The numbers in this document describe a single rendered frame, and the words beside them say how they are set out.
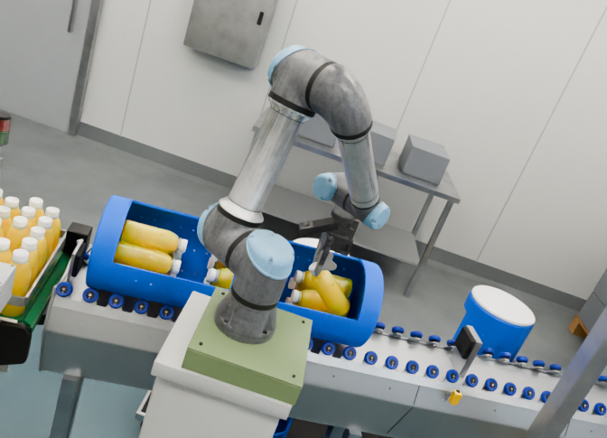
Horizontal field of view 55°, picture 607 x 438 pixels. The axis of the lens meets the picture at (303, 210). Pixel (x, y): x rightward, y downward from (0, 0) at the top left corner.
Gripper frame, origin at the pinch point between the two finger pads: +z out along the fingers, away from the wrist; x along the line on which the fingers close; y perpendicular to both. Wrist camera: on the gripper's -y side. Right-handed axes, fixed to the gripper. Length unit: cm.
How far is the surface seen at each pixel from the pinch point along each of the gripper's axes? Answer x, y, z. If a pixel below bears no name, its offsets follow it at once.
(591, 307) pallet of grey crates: 228, 305, 90
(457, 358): 6, 63, 24
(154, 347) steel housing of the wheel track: -8, -40, 35
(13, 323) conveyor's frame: -16, -79, 31
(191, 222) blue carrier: 16.5, -39.3, 3.5
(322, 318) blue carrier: -8.6, 5.5, 11.4
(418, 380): -6, 46, 28
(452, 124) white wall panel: 310, 158, -5
